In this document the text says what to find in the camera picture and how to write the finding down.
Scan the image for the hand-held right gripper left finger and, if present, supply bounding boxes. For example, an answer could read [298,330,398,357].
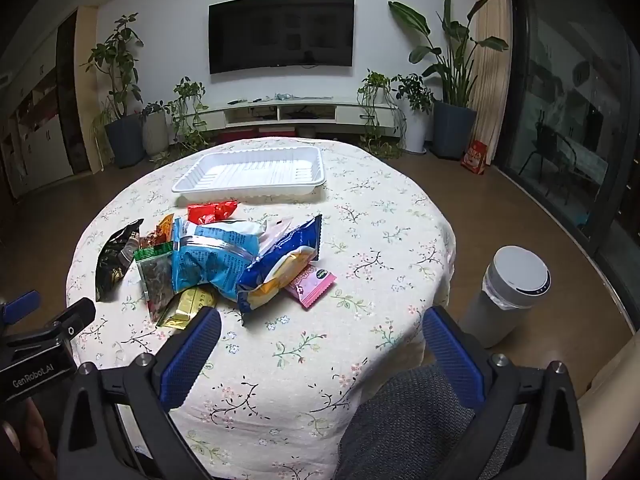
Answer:
[57,306,222,480]

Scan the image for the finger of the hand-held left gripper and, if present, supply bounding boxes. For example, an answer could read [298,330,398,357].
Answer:
[0,290,41,328]
[10,297,97,348]

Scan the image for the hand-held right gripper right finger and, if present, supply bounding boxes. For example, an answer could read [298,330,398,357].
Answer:
[422,305,586,480]

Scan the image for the black snack packet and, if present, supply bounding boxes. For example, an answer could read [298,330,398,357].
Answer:
[94,219,145,303]

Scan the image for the light blue snack packet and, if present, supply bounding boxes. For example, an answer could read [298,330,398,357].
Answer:
[171,217,264,302]

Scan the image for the dark blue chip packet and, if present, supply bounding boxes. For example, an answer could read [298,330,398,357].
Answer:
[236,214,323,327]

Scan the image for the orange snack packet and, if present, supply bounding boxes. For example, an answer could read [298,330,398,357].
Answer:
[152,214,176,246]

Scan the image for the white plastic tray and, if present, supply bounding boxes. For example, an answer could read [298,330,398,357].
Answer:
[171,147,327,197]

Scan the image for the gold snack packet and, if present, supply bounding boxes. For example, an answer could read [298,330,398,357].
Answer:
[156,286,219,331]

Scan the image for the green snack packet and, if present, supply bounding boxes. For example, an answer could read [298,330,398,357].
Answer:
[133,241,177,322]

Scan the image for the white round trash can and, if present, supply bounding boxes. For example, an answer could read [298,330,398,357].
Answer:
[457,245,553,349]

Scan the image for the grey knit fabric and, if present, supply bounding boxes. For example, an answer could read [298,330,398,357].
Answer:
[334,364,526,480]

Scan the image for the floral tablecloth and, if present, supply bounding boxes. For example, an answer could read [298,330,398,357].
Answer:
[65,136,459,480]

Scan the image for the pink snack packet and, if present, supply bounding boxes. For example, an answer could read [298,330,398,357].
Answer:
[285,261,337,309]

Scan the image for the beige sofa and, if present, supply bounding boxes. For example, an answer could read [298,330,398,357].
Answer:
[577,330,640,480]

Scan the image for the red paper bag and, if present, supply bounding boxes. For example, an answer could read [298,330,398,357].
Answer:
[460,139,489,175]

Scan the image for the plant in grey ribbed pot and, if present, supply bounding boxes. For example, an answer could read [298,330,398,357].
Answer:
[139,100,171,159]

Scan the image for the tall plant in blue pot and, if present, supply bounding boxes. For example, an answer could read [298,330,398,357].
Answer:
[81,12,147,169]

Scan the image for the dark metal chair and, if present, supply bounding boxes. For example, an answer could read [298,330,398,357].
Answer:
[519,119,578,197]

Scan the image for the trailing green plant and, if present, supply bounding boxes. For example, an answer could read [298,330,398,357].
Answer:
[169,77,212,157]
[356,70,407,160]

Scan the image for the large-leaf plant in dark pot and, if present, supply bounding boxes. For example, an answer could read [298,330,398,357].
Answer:
[388,0,510,160]

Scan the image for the plant in white pot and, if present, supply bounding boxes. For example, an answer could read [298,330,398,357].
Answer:
[391,73,435,154]

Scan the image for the white television cabinet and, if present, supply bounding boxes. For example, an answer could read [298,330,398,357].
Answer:
[199,95,401,134]

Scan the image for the beige curtain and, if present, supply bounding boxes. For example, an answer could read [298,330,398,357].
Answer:
[471,0,512,165]

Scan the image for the white wall cabinet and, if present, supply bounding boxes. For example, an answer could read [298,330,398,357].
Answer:
[0,7,97,202]

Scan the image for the wall-mounted black television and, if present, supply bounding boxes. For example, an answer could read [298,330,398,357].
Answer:
[207,0,356,75]

